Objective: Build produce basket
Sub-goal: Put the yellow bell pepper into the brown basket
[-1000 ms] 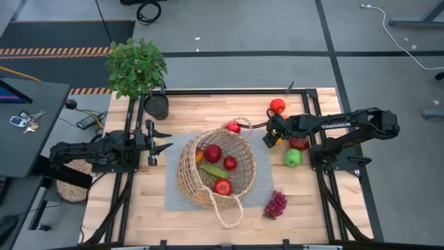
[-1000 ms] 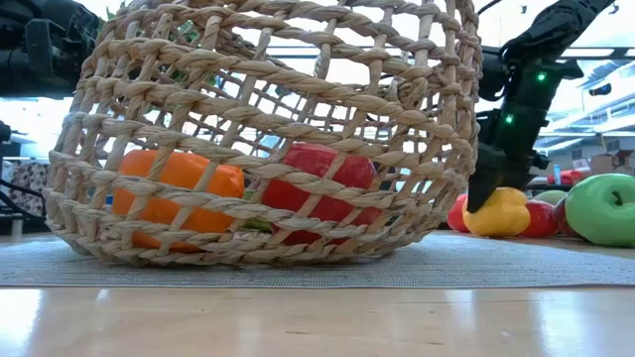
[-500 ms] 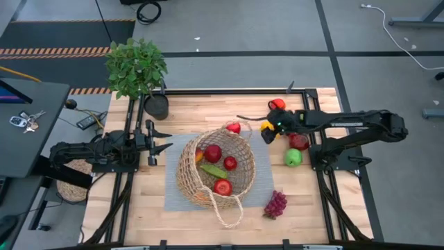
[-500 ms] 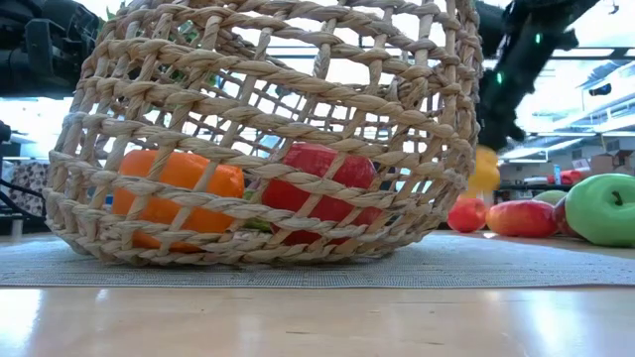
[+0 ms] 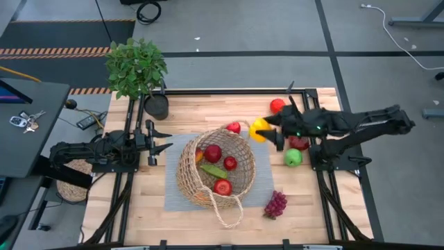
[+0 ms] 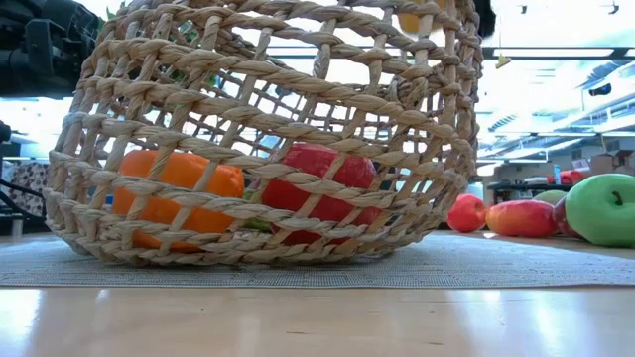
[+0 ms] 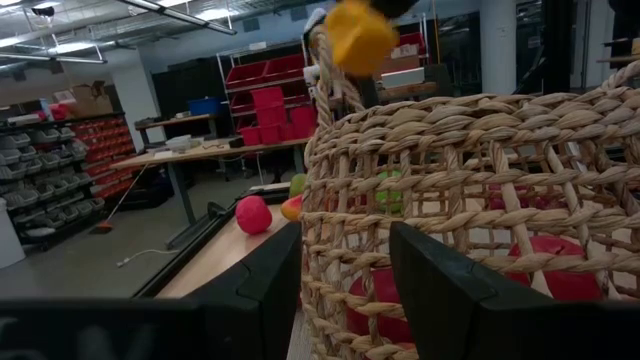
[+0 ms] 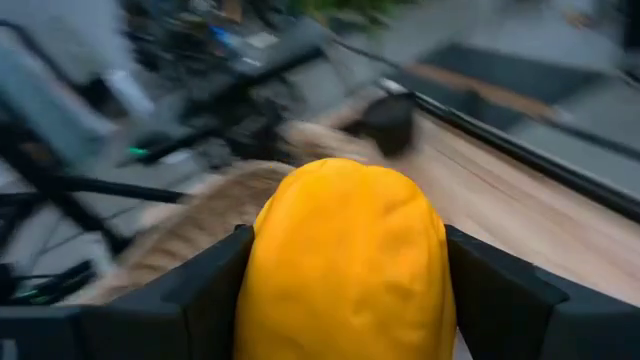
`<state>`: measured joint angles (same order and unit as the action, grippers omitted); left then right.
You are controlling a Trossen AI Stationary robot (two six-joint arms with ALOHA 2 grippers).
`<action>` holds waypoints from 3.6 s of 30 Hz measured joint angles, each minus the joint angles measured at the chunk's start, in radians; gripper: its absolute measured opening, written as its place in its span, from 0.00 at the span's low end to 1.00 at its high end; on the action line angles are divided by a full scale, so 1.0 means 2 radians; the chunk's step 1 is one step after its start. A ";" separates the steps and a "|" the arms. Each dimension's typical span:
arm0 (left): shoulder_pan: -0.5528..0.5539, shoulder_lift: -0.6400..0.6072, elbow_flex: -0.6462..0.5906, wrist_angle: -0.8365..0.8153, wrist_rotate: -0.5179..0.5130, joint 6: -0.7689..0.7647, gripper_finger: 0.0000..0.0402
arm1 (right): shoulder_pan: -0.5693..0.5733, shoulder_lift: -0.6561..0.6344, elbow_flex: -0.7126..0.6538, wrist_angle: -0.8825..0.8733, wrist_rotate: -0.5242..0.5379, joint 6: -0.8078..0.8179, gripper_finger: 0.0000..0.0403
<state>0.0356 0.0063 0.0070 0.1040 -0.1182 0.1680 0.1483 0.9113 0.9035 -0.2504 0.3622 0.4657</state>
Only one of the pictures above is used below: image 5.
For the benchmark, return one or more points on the black castor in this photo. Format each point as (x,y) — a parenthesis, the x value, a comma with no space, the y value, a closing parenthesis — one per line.
(440,76)

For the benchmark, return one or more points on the green cucumber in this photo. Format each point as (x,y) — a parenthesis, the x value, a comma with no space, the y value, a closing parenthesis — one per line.
(214,171)

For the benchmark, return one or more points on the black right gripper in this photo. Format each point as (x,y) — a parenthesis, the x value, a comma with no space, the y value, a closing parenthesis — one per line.
(300,123)

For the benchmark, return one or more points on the dark red pomegranate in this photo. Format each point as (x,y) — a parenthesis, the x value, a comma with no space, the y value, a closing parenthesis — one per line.
(299,143)

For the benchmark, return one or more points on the black hazard-striped floor mat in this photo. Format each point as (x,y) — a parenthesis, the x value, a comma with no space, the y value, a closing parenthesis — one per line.
(52,34)

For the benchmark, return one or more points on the green potted plant black pot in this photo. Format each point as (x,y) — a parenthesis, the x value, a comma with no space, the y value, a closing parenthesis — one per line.
(135,69)

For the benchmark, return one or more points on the black desk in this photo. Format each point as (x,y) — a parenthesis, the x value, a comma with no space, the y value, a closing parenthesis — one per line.
(34,146)

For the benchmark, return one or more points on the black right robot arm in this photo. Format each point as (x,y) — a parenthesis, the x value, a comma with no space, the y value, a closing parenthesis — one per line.
(364,121)

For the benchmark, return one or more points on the bunch of metal keys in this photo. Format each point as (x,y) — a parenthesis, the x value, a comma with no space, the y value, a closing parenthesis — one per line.
(33,125)

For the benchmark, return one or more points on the grey furniture foot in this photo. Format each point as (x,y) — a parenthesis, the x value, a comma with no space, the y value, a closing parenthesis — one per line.
(433,113)

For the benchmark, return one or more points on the computer monitor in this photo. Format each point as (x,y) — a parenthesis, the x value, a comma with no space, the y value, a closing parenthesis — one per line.
(10,95)

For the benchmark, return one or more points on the yellow bell pepper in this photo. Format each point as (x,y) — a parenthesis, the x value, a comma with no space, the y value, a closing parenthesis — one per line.
(258,127)

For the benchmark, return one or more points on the red yellow peach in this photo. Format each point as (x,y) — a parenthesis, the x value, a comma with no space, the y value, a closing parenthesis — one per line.
(199,155)

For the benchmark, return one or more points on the purple grape bunch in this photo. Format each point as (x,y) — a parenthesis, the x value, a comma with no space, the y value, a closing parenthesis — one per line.
(276,205)

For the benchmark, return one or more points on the bright red tomato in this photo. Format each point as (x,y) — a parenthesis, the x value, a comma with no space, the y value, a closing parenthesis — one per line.
(277,105)

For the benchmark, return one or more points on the black aluminium table frame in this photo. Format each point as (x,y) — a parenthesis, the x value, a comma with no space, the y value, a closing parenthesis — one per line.
(225,92)

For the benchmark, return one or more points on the dark red apple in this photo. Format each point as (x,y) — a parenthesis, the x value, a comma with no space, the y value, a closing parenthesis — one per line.
(212,153)

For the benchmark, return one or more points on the black power adapter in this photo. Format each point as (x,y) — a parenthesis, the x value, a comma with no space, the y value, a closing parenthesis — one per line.
(88,121)

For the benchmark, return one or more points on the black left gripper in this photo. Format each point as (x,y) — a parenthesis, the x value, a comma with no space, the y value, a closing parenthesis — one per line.
(141,139)

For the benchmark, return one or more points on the small red orange fruit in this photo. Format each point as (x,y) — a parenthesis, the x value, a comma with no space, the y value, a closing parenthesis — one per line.
(230,163)

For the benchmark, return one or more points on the grey table base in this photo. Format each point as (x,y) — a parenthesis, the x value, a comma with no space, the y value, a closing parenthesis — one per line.
(416,22)

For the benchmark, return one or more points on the grey woven placemat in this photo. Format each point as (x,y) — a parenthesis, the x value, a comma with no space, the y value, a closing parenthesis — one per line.
(171,166)

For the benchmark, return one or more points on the round wicker stool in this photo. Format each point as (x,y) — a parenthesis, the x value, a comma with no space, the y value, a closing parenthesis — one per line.
(71,191)

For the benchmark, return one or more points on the car key fob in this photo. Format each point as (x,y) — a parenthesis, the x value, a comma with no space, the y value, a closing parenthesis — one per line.
(17,121)

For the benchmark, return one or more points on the small red apple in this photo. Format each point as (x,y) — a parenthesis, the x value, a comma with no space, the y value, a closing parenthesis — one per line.
(233,127)

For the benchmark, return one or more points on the green apple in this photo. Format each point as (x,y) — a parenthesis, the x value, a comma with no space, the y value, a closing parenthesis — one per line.
(293,158)

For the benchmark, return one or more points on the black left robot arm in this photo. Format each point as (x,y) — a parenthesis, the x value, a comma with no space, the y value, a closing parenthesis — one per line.
(79,149)

